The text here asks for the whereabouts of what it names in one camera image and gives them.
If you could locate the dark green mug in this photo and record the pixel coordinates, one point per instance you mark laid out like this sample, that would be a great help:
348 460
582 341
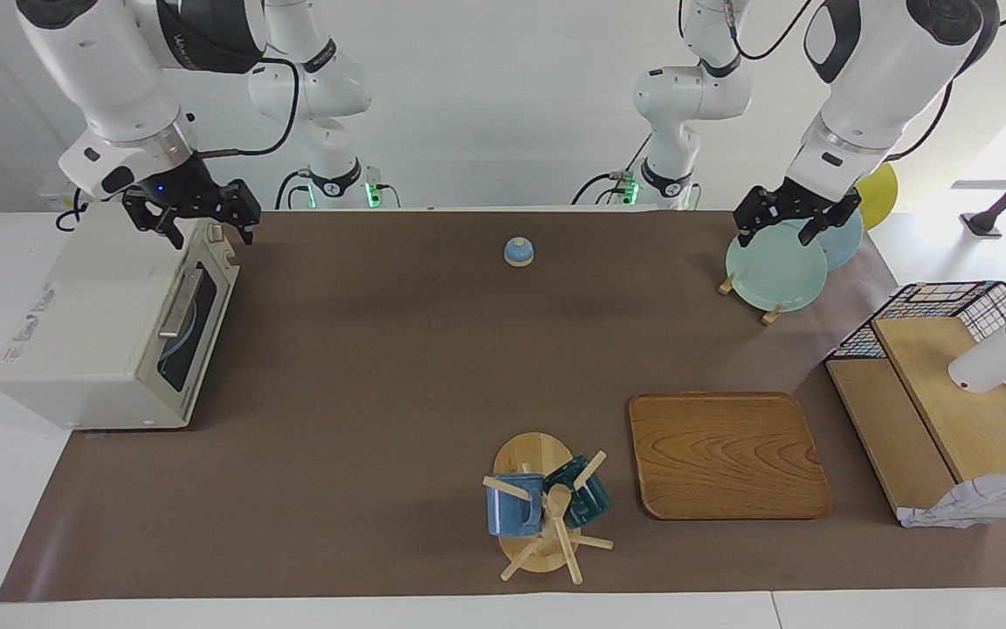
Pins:
592 504

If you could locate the white cup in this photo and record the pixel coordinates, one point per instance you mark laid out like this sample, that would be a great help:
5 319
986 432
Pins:
992 358

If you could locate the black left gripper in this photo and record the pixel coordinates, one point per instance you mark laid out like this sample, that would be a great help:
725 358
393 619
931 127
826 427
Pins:
800 201

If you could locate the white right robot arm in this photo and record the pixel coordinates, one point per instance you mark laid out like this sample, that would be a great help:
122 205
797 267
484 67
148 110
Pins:
101 70

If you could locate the white textured cloth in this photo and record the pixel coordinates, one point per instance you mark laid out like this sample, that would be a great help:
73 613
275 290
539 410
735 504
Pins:
974 502

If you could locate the wooden plate rack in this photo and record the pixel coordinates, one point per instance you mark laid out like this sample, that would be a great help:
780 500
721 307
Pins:
727 284

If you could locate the pale blue racked plate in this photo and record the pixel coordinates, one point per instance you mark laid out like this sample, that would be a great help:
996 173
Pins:
844 249

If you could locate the cream toaster oven body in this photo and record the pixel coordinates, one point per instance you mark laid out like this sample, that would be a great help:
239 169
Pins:
84 306

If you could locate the light blue plate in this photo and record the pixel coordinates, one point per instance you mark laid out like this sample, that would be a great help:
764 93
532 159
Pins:
182 338

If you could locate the wooden step shelf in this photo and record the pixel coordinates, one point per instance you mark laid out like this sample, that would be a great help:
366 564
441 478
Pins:
948 393

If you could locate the blue mug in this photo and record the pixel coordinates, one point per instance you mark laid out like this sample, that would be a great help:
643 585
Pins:
512 514

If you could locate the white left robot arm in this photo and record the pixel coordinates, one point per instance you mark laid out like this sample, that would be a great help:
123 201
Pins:
887 70

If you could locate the wooden mug tree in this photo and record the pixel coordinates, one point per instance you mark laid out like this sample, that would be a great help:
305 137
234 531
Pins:
529 454

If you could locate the wooden serving tray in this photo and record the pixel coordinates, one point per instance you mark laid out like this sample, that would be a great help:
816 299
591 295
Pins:
730 454

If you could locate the yellow racked plate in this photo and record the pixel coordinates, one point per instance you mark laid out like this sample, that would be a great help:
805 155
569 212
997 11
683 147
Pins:
880 196

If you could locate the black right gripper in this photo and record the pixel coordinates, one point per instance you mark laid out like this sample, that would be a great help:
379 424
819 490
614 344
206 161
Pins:
180 188

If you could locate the pale green racked plate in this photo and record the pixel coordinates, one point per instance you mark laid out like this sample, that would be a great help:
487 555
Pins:
774 271

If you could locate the brown table mat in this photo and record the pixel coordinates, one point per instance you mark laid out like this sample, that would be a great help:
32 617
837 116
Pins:
381 393

